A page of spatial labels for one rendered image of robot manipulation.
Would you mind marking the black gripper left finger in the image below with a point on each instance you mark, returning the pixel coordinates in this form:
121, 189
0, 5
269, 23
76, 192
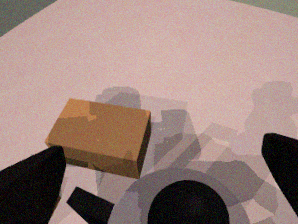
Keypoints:
30, 188

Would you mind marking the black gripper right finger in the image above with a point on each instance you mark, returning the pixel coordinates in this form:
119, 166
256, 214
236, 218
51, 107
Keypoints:
281, 156

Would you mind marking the glass french press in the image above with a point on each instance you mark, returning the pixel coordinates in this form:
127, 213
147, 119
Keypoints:
169, 196

